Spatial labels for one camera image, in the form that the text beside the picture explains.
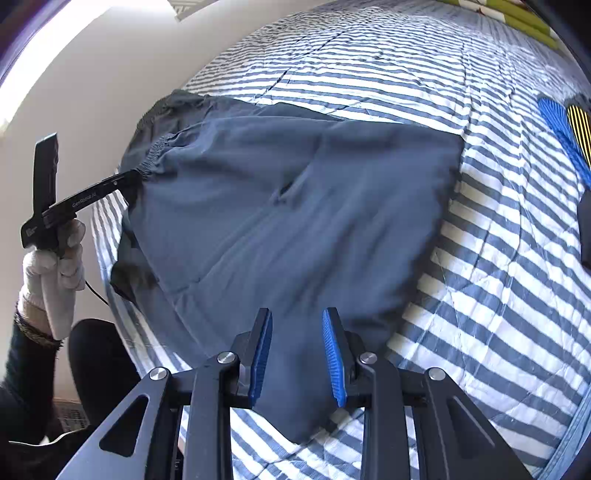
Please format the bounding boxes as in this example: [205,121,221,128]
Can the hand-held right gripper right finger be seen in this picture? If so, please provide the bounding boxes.
[322,307,534,480]

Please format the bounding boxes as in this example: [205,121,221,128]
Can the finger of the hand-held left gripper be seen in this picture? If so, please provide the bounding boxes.
[99,170,140,193]

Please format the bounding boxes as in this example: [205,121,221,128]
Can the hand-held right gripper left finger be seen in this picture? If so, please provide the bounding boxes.
[55,308,273,480]

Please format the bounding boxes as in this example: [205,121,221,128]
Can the dark grey shorts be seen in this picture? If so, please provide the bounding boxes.
[110,89,465,445]

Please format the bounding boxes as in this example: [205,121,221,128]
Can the person's left forearm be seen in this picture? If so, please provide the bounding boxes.
[0,302,63,467]

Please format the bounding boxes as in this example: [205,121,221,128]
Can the person's left hand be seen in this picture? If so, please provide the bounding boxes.
[22,219,87,341]

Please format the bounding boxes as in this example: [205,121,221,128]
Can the person's leg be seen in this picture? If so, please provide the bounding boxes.
[68,318,144,418]

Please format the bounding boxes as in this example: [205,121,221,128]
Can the striped bedspread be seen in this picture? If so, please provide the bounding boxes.
[90,0,591,480]

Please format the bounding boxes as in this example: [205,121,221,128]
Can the white floor grille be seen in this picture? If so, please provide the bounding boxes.
[53,399,90,432]

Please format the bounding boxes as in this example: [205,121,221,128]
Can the blue and yellow ribbed garment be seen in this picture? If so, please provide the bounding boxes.
[537,95,591,190]

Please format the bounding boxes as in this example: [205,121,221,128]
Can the folded green floral blanket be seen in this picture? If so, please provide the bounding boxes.
[436,0,566,49]

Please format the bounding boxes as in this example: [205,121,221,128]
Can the black cable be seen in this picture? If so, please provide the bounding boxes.
[84,281,112,308]

